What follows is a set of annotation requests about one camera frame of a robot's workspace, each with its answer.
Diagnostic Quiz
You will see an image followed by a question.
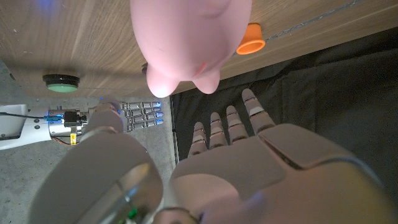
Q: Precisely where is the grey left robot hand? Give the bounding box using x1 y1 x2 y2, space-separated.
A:
27 88 398 224

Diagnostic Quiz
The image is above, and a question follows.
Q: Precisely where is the black backdrop frame pole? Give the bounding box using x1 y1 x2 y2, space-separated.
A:
169 95 180 163

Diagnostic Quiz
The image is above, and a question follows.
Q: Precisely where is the small orange plastic cup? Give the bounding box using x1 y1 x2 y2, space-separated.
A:
236 22 266 56

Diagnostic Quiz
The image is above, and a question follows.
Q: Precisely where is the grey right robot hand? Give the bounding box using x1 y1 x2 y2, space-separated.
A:
98 95 165 133

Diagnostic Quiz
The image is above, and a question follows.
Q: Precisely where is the pink plastic piggy bank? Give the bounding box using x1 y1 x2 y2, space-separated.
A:
129 0 253 98

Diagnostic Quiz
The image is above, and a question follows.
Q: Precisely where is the black backdrop curtain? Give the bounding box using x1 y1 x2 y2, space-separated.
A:
170 26 398 200

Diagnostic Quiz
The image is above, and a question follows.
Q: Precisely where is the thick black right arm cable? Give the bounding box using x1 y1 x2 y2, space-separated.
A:
0 111 47 120

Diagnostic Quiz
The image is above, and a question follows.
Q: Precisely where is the green push button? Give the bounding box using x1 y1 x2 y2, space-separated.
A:
42 73 80 93

